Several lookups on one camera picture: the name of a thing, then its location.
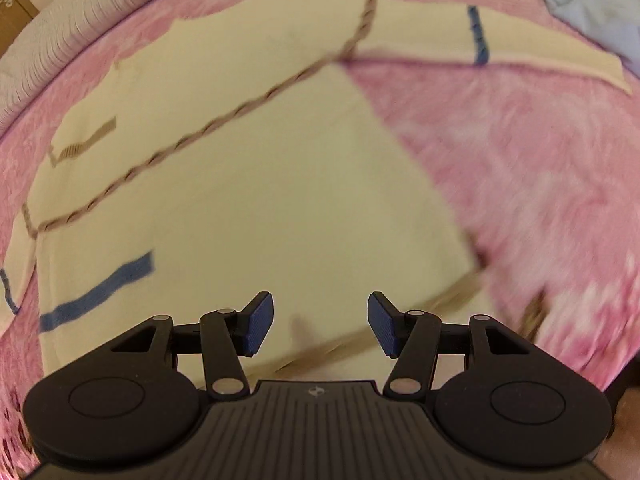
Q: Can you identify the cream knit sweater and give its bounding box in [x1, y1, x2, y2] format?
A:
[1, 0, 626, 375]

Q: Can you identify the pink floral bed blanket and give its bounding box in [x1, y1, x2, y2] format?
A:
[1, 0, 639, 479]

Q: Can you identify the lilac striped quilt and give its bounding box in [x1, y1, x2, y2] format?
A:
[1, 0, 152, 131]

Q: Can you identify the light blue garment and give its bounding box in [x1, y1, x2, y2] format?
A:
[544, 0, 640, 75]

